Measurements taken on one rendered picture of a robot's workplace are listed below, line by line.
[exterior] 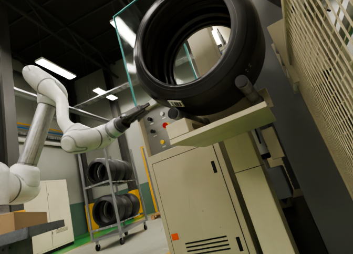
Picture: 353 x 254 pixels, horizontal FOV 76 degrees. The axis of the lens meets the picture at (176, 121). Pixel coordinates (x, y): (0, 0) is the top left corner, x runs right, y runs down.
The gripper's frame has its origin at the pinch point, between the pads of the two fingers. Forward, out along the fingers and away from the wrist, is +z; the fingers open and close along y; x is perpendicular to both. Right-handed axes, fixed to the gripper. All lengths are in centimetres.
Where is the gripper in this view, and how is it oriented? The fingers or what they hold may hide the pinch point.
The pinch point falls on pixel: (150, 103)
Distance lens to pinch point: 107.2
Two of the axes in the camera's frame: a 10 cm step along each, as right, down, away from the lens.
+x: 3.8, 8.6, -3.3
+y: 4.7, 1.3, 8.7
